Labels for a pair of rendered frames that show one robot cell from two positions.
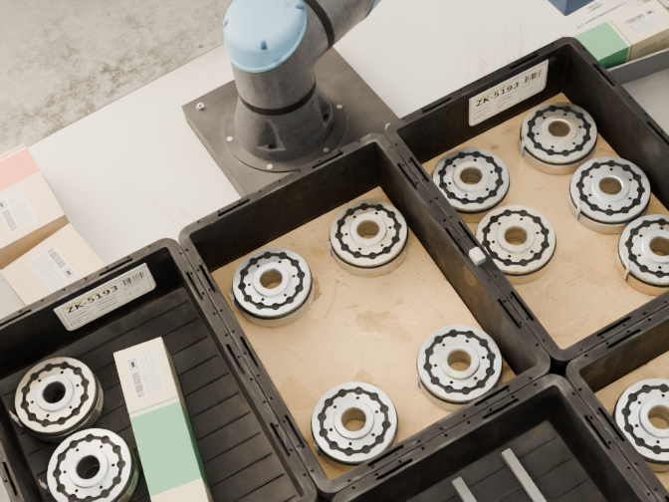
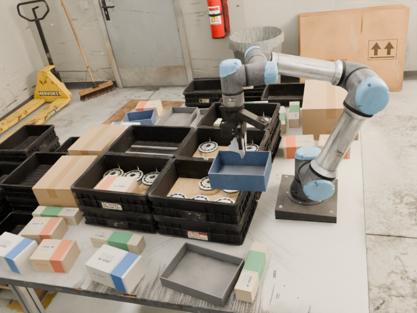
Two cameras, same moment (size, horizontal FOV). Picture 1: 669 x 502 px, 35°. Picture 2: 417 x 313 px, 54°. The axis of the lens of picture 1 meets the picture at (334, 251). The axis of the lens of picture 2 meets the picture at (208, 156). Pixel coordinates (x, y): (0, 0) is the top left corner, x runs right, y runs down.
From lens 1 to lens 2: 220 cm
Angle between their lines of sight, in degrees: 82
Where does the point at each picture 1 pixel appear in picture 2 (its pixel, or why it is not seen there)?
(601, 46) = (250, 263)
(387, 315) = not seen: hidden behind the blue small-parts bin
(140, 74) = not seen: outside the picture
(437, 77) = (295, 239)
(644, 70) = (235, 278)
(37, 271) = (306, 138)
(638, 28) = (245, 277)
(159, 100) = (353, 185)
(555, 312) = (190, 184)
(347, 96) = (303, 207)
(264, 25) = (304, 149)
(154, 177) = not seen: hidden behind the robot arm
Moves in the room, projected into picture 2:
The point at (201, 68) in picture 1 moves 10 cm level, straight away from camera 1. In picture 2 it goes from (357, 197) to (380, 202)
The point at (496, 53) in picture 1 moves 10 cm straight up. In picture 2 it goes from (288, 258) to (286, 239)
